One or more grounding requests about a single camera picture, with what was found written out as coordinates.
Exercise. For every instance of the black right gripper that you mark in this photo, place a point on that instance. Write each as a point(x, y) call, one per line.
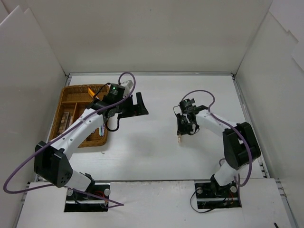
point(184, 124)

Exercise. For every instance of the orange sunscreen tube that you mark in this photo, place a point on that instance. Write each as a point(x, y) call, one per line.
point(91, 93)

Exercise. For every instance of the brown eyeshadow palette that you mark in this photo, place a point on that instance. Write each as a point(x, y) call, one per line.
point(64, 122)

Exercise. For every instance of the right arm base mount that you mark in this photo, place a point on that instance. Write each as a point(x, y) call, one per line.
point(208, 197)

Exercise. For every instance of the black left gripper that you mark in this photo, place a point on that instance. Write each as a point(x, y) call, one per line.
point(129, 108)

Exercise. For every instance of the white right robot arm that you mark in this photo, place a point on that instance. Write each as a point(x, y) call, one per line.
point(239, 142)

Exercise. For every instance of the wicker organizer basket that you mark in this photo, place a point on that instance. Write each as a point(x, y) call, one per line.
point(74, 99)

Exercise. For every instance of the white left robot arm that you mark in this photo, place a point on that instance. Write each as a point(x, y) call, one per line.
point(52, 159)

